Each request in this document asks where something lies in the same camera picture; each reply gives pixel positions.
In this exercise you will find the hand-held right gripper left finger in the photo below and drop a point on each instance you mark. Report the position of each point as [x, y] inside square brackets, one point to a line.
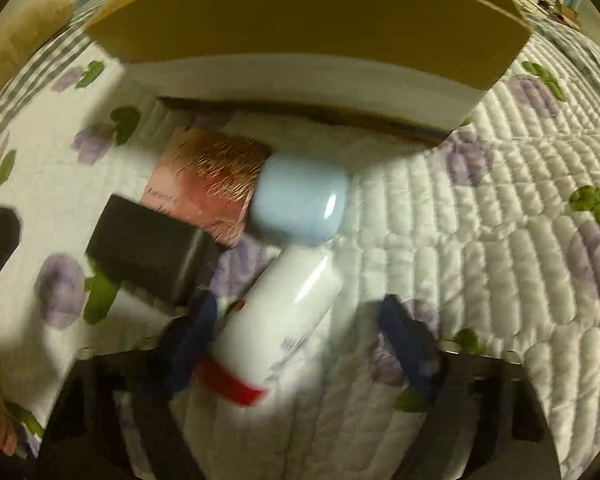
[192, 340]

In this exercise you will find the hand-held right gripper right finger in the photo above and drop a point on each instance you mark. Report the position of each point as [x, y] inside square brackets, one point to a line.
[411, 347]

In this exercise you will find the white bottle with blue cap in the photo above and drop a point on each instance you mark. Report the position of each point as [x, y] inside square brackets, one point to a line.
[280, 280]

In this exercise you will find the cardboard box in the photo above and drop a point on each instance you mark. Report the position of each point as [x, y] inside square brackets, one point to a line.
[305, 40]

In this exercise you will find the black square box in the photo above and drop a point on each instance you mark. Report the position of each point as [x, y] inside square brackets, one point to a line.
[150, 250]

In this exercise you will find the floral quilted blanket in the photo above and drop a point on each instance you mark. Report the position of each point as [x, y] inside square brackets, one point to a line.
[480, 240]

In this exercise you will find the pink rectangular box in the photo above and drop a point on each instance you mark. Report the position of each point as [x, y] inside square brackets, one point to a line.
[207, 182]

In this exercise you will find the beige pillow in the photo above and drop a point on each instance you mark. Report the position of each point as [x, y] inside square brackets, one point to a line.
[15, 40]

